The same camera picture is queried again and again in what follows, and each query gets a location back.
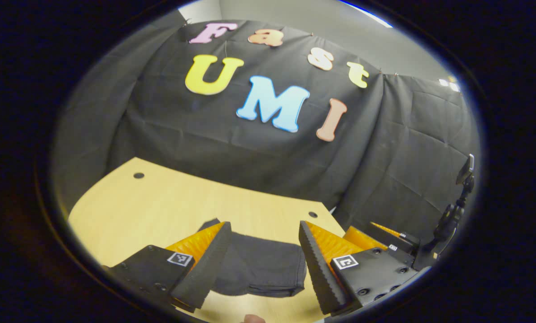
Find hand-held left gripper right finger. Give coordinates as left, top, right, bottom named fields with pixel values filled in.
left=298, top=220, right=420, bottom=316

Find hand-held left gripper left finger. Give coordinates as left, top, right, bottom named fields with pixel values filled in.
left=108, top=221, right=232, bottom=314

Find dark jeans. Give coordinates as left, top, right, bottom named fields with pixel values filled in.
left=198, top=218, right=308, bottom=298

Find black backdrop cloth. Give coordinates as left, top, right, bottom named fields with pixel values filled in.
left=52, top=11, right=481, bottom=245

